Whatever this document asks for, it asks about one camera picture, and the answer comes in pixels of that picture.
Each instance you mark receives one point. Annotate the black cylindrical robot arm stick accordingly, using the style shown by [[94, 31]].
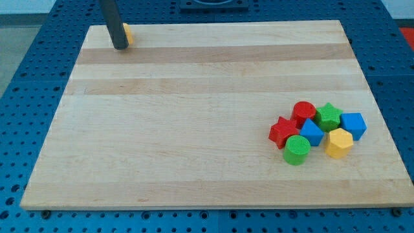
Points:
[[114, 24]]

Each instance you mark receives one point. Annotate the blue triangle block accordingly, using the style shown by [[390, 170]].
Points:
[[312, 132]]

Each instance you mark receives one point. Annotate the wooden board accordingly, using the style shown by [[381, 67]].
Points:
[[180, 120]]

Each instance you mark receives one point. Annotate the red star block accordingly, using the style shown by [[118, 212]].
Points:
[[281, 131]]

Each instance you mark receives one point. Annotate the green cylinder block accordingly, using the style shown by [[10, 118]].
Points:
[[296, 150]]

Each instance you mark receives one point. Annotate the red cylinder block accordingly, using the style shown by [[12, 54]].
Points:
[[301, 112]]

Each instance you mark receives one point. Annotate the yellow block behind stick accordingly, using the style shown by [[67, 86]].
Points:
[[128, 33]]

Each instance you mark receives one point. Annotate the green star block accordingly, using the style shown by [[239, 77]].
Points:
[[327, 118]]

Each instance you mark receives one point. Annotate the yellow hexagon block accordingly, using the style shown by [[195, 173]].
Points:
[[338, 143]]

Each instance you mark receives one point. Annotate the blue cube block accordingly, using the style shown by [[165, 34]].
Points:
[[353, 123]]

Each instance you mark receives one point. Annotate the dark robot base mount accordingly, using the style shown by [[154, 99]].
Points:
[[192, 5]]

